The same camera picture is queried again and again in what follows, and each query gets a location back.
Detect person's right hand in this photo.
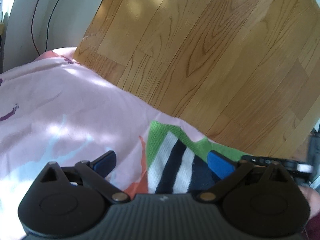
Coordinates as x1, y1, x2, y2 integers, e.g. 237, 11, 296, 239
299, 186, 320, 219

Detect black wall cable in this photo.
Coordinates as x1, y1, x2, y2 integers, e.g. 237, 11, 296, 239
46, 0, 72, 52

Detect pink printed bed sheet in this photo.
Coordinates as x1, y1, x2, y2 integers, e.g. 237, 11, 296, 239
0, 47, 251, 240

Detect green navy white knit sweater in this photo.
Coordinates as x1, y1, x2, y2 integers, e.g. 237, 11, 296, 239
146, 121, 244, 194

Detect wood grain headboard panel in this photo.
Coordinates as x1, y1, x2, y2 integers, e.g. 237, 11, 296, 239
75, 0, 319, 158

